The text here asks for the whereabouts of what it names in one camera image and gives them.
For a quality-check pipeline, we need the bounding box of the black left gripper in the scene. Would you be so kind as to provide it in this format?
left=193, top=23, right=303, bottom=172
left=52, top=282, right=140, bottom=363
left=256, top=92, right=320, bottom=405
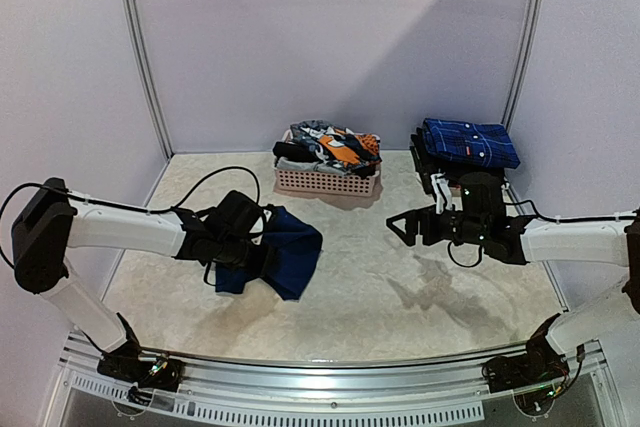
left=216, top=235, right=278, bottom=276

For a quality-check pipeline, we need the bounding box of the navy blue Mickey t-shirt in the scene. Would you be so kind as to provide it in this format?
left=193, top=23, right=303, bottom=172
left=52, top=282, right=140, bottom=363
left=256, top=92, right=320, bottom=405
left=214, top=205, right=323, bottom=301

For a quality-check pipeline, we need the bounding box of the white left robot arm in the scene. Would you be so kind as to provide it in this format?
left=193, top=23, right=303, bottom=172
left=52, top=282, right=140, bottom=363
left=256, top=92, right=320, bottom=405
left=2, top=178, right=270, bottom=381

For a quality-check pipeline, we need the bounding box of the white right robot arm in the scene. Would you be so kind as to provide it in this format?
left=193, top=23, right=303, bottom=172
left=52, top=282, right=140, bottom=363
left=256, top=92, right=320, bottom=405
left=386, top=172, right=639, bottom=383

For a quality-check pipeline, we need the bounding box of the black folded printed garment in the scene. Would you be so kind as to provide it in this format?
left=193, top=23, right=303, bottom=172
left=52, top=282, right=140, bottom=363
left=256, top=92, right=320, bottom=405
left=410, top=128, right=508, bottom=195

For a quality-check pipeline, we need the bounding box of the pink perforated plastic basket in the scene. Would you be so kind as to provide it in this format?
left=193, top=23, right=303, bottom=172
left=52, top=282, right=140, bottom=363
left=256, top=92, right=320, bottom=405
left=274, top=128, right=381, bottom=197

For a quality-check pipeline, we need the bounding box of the grey folded garment in basket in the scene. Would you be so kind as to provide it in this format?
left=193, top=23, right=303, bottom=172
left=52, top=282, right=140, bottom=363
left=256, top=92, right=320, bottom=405
left=275, top=157, right=321, bottom=172

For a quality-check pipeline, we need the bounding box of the black garment in basket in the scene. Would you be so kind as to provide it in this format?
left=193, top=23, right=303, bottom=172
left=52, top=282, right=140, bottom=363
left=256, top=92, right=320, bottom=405
left=272, top=141, right=318, bottom=163

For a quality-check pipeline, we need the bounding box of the orange patterned crumpled garment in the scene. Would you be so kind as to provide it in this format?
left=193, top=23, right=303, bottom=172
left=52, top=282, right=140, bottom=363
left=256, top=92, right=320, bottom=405
left=290, top=120, right=382, bottom=177

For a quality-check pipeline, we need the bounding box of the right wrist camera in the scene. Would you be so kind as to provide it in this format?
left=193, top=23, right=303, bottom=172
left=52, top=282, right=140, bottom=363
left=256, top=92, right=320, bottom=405
left=430, top=173, right=462, bottom=214

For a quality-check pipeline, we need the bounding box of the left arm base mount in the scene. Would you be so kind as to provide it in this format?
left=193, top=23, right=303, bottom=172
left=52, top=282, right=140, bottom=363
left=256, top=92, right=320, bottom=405
left=97, top=354, right=185, bottom=407

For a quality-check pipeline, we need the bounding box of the aluminium front rail frame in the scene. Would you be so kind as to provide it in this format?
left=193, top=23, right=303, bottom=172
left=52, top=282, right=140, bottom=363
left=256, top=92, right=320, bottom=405
left=43, top=333, right=626, bottom=426

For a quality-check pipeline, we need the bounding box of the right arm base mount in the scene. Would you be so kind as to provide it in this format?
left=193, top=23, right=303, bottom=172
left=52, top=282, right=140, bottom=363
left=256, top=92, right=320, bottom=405
left=481, top=343, right=586, bottom=418

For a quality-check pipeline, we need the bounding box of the left aluminium corner post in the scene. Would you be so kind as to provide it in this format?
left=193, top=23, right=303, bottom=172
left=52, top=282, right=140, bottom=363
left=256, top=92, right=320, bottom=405
left=122, top=0, right=174, bottom=161

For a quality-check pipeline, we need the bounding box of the aluminium corner post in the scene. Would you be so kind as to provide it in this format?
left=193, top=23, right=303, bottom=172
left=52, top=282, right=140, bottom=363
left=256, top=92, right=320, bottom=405
left=122, top=0, right=174, bottom=161
left=501, top=0, right=542, bottom=131

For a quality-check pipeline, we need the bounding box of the right aluminium corner post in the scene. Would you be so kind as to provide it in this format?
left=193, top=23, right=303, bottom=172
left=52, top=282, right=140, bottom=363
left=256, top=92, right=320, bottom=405
left=501, top=0, right=542, bottom=131

